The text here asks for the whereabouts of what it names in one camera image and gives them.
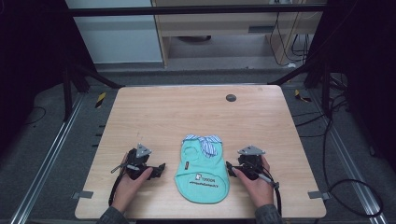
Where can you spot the person's left hand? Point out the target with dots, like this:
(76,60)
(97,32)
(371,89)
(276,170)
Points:
(127,191)

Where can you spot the person's right hand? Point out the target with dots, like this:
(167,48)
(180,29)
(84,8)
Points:
(260,191)

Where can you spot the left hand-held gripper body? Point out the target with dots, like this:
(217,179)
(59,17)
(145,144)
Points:
(137,161)

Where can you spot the yellow black striped tape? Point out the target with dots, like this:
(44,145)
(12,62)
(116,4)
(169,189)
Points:
(302,96)
(100,99)

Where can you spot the grey metal table bracket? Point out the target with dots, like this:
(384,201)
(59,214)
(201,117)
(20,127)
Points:
(82,194)
(318,195)

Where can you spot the white cabinet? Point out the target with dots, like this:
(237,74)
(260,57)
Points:
(118,40)

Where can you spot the black metal stand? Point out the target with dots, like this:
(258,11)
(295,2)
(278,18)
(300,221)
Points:
(67,93)
(326,90)

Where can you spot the aluminium floor rail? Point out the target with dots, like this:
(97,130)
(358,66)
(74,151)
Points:
(46,158)
(348,155)

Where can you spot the dark curtain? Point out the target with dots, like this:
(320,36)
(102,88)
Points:
(367,62)
(28,62)

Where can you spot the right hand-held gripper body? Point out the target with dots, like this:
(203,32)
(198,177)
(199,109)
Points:
(251,163)

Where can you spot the black horizontal frame bar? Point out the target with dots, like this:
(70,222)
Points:
(186,11)

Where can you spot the round grey table grommet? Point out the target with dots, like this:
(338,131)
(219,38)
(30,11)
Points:
(231,98)

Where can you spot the teal pet shirt striped collar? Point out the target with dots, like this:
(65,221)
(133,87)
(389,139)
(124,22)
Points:
(202,182)

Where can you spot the light wooden desk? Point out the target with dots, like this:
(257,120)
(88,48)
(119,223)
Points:
(218,23)

